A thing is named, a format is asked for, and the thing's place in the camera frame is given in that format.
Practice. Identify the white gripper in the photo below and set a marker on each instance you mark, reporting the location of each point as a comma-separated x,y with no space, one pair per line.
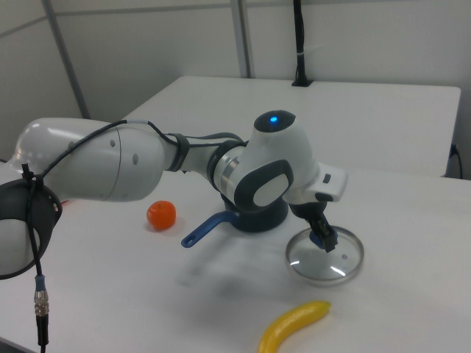
327,184

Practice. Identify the glass lid with blue knob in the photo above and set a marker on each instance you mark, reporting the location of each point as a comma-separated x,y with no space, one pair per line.
346,259

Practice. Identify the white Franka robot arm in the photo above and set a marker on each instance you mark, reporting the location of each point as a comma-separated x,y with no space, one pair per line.
110,165

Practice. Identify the yellow banana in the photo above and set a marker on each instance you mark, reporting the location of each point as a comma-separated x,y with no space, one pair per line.
290,323

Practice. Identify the orange mandarin fruit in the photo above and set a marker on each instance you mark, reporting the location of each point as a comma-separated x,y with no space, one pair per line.
161,217

